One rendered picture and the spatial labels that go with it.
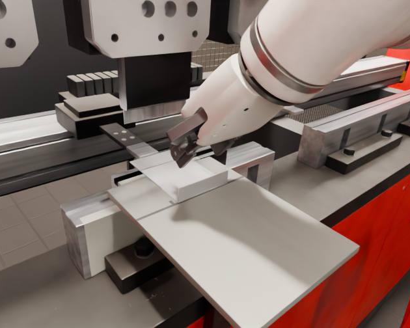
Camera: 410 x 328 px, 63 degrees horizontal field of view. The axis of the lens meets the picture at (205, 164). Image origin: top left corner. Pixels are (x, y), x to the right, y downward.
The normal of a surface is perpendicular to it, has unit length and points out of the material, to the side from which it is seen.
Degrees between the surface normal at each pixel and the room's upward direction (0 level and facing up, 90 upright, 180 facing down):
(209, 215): 0
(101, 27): 90
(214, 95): 87
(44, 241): 0
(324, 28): 110
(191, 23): 90
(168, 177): 0
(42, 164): 90
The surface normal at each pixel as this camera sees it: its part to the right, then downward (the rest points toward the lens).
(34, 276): 0.06, -0.88
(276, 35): -0.78, 0.25
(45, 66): 0.64, 0.40
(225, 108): -0.59, 0.39
